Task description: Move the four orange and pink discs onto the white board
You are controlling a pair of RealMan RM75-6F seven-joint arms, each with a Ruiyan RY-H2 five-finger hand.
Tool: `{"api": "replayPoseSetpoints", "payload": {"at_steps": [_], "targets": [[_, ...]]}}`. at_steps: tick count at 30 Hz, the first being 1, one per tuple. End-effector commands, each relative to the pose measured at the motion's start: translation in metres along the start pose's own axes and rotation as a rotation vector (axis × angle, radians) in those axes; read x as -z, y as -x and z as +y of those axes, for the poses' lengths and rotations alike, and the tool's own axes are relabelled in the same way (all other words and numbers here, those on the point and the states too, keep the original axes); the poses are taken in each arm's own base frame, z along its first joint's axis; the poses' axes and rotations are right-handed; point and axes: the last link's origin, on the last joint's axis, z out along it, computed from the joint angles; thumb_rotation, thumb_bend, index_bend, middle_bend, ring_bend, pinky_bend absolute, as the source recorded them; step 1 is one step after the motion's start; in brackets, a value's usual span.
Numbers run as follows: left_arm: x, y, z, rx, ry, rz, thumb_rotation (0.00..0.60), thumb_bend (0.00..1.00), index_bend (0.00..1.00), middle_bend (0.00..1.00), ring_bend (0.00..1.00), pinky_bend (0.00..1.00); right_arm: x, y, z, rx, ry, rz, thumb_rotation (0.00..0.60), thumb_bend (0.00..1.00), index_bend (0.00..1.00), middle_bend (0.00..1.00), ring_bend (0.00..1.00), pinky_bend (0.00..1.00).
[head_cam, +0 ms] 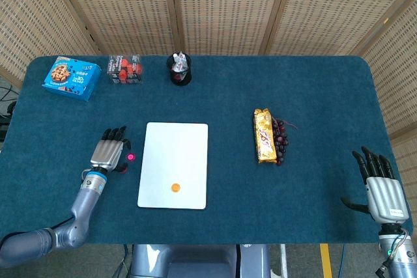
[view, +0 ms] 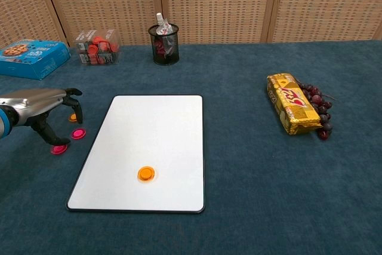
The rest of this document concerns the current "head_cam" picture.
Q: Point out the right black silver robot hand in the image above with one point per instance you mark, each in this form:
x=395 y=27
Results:
x=387 y=198

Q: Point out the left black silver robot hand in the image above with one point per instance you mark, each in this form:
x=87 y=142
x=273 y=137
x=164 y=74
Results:
x=106 y=152

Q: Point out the pink disc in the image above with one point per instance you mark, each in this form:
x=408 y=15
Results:
x=125 y=169
x=131 y=157

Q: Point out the orange disc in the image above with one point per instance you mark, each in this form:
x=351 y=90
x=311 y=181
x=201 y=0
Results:
x=176 y=187

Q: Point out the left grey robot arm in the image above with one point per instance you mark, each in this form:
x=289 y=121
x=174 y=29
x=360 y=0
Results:
x=78 y=213

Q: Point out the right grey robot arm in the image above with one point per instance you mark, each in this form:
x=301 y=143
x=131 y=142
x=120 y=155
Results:
x=400 y=252

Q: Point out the white magnetic board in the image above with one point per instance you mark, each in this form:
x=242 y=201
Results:
x=174 y=161

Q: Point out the blue cookie box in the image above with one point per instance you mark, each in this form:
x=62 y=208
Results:
x=70 y=79

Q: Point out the red and black box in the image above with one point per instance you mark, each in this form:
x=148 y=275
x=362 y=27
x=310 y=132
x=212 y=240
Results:
x=125 y=69

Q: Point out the yellow floor tape strip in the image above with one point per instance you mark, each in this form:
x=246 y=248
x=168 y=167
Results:
x=326 y=261

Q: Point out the black mesh pen holder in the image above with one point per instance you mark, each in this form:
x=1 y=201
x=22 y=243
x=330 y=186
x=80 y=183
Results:
x=180 y=77

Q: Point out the crumpled clear plastic packet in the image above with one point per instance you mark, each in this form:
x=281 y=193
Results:
x=181 y=63

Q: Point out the dark red grape bunch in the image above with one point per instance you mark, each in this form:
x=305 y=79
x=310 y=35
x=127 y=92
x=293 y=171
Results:
x=281 y=139

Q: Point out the white table leg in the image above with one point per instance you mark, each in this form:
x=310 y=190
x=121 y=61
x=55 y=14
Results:
x=284 y=261

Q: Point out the blue felt table mat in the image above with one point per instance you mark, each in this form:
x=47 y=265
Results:
x=309 y=95

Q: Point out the gold biscuit package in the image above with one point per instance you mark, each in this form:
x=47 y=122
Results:
x=265 y=138

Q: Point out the grey robot torso base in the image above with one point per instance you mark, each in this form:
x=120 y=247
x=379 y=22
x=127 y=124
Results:
x=195 y=261

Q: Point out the woven bamboo folding screen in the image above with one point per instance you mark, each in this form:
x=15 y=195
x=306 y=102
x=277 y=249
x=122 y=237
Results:
x=228 y=8

